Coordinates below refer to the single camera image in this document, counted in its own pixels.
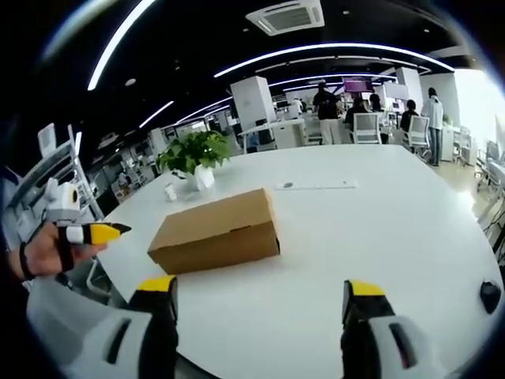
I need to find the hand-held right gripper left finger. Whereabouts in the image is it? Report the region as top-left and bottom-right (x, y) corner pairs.
(62, 275), (179, 379)

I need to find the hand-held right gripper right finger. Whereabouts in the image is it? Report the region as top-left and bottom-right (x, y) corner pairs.
(340, 279), (455, 379)

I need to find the brown cardboard shoe box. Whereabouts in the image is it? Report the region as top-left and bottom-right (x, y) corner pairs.
(147, 188), (282, 275)

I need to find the person's left hand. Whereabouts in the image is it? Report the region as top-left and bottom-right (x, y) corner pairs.
(24, 220), (108, 277)

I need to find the black wristband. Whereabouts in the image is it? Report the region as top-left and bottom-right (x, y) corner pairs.
(17, 241), (36, 282)

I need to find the black computer mouse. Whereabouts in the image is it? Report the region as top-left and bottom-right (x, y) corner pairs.
(479, 280), (502, 315)

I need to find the white plant pot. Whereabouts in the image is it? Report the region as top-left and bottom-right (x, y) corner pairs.
(193, 164), (216, 190)

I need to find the green potted plant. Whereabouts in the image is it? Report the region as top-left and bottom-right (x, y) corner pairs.
(155, 129), (234, 177)

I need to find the white square pillar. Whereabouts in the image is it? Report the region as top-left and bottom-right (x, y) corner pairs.
(230, 75), (278, 135)

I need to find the white mesh office chair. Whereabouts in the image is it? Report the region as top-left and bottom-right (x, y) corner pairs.
(406, 114), (433, 159)
(353, 112), (383, 145)

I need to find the white office desk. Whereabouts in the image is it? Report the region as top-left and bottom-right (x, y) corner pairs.
(238, 118), (309, 153)

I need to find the purple display screen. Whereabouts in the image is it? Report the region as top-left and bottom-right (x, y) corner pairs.
(342, 77), (374, 94)

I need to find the ceiling air conditioner vent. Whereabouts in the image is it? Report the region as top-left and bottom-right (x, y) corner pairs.
(245, 0), (325, 36)

